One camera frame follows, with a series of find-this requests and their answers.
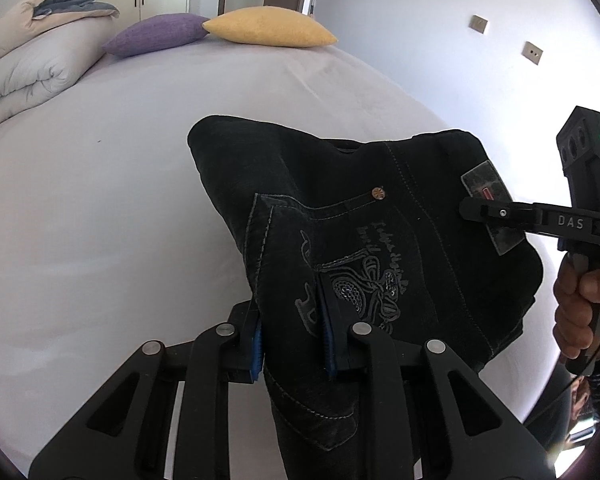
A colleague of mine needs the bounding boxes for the yellow cushion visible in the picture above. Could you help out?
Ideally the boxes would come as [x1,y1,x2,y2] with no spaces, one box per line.
[202,6,338,48]

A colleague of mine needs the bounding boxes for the black denim pants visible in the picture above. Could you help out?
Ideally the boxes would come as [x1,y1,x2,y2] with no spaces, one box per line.
[187,116,543,452]

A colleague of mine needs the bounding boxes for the wall socket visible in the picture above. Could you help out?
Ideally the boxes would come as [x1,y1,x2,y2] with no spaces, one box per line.
[521,41,543,65]
[469,15,488,34]

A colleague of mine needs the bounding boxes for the upper wall socket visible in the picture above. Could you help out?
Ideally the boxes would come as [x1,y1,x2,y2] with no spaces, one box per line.
[469,15,488,34]

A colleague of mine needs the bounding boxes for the right hand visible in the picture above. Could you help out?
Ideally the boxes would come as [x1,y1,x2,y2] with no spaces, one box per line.
[553,256,600,360]

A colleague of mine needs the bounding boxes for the purple cushion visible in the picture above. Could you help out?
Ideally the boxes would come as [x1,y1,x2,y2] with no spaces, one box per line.
[102,13,208,58]

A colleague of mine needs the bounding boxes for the lower wall socket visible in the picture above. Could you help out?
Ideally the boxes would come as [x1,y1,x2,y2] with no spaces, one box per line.
[521,41,543,65]

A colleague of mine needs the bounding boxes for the folded beige grey duvet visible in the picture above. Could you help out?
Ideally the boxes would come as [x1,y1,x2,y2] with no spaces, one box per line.
[0,0,117,125]

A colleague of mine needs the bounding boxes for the folded blue garment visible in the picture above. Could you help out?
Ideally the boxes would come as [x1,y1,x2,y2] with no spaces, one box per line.
[32,0,119,20]

